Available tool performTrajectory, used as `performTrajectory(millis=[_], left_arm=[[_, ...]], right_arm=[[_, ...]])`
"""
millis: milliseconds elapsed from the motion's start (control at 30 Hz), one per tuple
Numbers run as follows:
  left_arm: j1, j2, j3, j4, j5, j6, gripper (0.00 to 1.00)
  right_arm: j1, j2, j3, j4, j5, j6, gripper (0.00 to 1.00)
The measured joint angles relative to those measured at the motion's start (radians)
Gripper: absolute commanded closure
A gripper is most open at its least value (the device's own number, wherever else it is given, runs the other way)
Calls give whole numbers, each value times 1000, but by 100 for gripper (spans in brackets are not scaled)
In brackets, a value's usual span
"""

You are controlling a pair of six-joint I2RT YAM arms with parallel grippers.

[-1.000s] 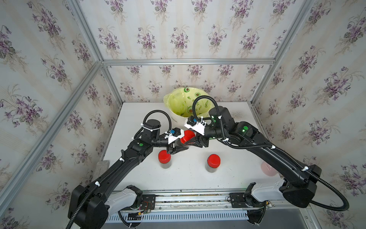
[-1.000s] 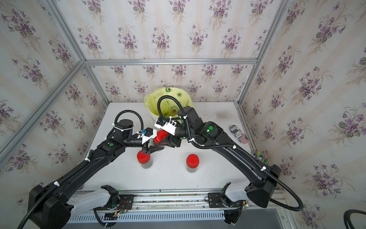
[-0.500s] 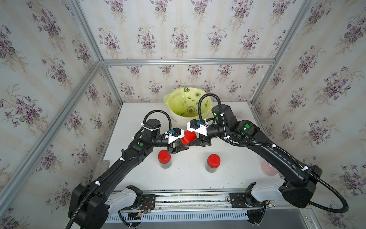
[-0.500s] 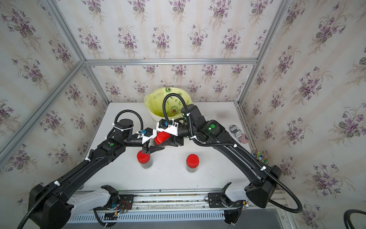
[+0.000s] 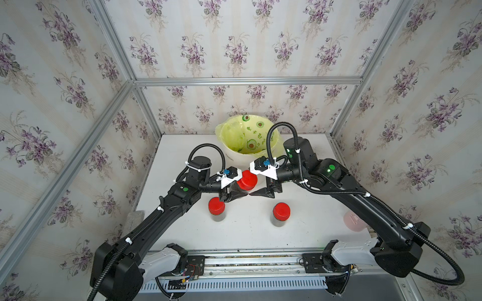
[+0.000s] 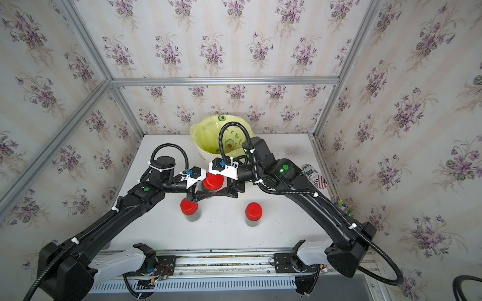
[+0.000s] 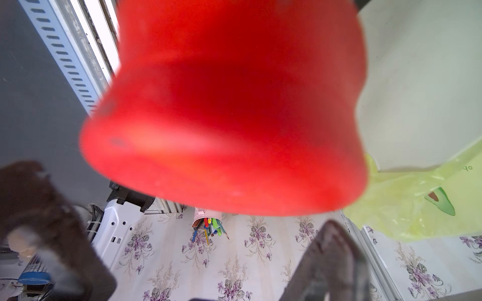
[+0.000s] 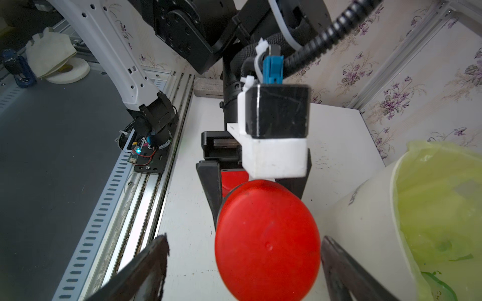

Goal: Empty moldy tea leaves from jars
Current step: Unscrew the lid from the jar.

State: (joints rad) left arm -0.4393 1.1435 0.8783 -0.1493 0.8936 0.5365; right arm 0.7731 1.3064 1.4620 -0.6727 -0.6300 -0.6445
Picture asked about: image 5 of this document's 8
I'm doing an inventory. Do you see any aluminium rail frame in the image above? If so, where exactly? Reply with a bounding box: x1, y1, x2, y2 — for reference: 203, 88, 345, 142
93, 248, 409, 281

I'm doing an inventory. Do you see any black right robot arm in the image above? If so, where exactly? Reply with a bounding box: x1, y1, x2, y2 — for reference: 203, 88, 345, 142
250, 122, 465, 286

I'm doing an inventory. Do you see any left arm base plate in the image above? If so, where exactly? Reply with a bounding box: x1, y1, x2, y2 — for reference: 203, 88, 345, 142
150, 255, 206, 280

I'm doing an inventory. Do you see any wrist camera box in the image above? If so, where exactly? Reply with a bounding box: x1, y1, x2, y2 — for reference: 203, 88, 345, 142
216, 166, 242, 189
249, 156, 280, 180

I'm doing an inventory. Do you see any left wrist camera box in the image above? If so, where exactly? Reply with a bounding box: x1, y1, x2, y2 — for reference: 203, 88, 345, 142
216, 166, 242, 189

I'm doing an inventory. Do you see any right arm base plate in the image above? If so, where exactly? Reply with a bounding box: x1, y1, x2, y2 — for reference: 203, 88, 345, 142
299, 253, 350, 273

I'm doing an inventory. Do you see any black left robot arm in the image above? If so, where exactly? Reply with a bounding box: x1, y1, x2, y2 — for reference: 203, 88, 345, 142
88, 143, 247, 300

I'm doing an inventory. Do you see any white trash bin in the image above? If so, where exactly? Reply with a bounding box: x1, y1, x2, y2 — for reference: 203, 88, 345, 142
221, 145, 267, 170

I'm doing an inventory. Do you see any pink plastic cup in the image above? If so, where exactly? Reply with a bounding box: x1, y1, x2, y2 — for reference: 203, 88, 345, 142
343, 211, 367, 232

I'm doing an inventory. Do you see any red-lid tea jar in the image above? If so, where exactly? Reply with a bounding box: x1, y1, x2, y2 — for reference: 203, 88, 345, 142
271, 203, 291, 227
208, 197, 226, 222
237, 170, 258, 191

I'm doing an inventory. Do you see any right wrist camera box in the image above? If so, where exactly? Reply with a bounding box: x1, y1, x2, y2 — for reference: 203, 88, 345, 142
249, 156, 280, 180

